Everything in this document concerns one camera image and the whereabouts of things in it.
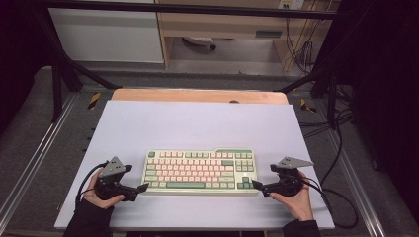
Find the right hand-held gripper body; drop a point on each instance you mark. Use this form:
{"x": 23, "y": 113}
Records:
{"x": 290, "y": 186}

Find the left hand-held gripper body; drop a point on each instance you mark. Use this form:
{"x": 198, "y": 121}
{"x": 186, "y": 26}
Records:
{"x": 108, "y": 189}

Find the pink and green keyboard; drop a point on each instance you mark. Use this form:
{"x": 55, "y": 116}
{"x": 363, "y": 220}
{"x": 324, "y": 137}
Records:
{"x": 197, "y": 171}

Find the person's left hand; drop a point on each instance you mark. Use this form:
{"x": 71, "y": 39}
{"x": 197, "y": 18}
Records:
{"x": 99, "y": 202}

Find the person's right hand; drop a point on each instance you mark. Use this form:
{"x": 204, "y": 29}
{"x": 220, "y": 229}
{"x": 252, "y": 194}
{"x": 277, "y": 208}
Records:
{"x": 301, "y": 207}

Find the yellow and black tape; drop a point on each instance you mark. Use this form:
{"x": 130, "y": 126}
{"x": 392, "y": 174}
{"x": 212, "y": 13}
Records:
{"x": 94, "y": 101}
{"x": 306, "y": 106}

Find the white board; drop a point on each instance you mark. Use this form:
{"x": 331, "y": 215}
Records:
{"x": 197, "y": 125}

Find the black metal stand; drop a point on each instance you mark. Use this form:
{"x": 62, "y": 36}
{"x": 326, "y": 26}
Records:
{"x": 331, "y": 98}
{"x": 56, "y": 85}

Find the wooden table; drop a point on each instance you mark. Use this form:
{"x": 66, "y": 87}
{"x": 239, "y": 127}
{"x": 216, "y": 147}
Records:
{"x": 197, "y": 95}

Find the black curtain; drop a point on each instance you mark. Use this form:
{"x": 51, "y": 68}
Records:
{"x": 16, "y": 49}
{"x": 388, "y": 82}

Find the white cabinet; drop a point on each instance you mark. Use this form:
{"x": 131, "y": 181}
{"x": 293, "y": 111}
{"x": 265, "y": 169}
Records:
{"x": 105, "y": 33}

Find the white chair base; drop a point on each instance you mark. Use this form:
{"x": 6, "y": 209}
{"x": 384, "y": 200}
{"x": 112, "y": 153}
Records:
{"x": 199, "y": 41}

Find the light wooden desk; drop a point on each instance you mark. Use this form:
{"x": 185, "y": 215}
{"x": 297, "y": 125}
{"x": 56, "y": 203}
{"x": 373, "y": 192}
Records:
{"x": 224, "y": 24}

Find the black metal crossbar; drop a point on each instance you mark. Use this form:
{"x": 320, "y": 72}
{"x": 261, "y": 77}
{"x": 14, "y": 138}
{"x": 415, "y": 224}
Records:
{"x": 197, "y": 9}

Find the aluminium rail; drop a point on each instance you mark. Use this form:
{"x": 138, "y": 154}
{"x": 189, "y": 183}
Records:
{"x": 355, "y": 184}
{"x": 36, "y": 161}

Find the white wall socket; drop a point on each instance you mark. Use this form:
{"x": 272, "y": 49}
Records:
{"x": 291, "y": 4}

